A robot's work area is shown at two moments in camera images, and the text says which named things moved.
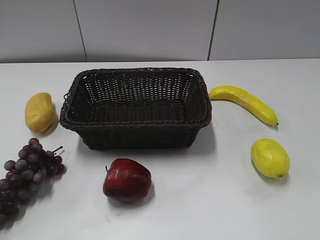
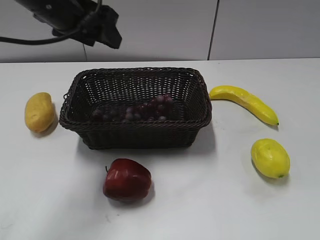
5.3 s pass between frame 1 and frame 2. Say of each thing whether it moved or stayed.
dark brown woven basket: stayed
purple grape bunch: moved
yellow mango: stayed
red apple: stayed
